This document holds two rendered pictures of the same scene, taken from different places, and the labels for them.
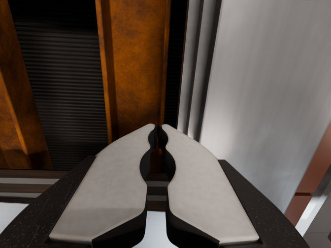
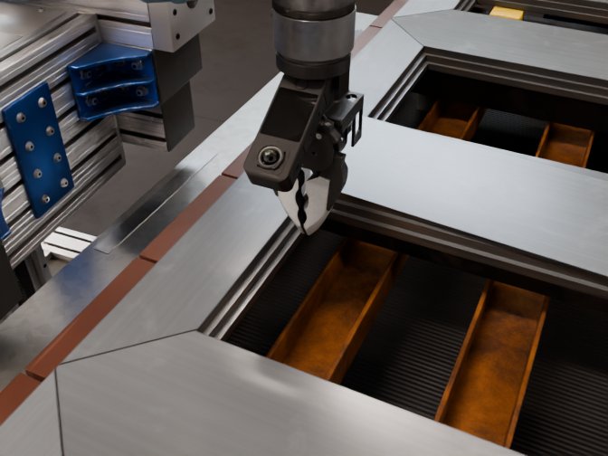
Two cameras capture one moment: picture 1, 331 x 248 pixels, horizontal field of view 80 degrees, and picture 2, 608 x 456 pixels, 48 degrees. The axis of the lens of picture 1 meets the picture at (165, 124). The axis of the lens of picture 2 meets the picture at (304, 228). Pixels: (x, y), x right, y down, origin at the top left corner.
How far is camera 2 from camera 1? 0.64 m
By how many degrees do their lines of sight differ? 26
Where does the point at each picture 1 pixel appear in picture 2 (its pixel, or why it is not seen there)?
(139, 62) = (322, 346)
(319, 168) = (212, 189)
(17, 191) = (432, 230)
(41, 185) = (417, 231)
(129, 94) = (348, 324)
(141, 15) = not seen: hidden behind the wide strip
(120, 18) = not seen: hidden behind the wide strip
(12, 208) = (433, 217)
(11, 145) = (523, 322)
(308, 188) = (223, 178)
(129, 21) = not seen: hidden behind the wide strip
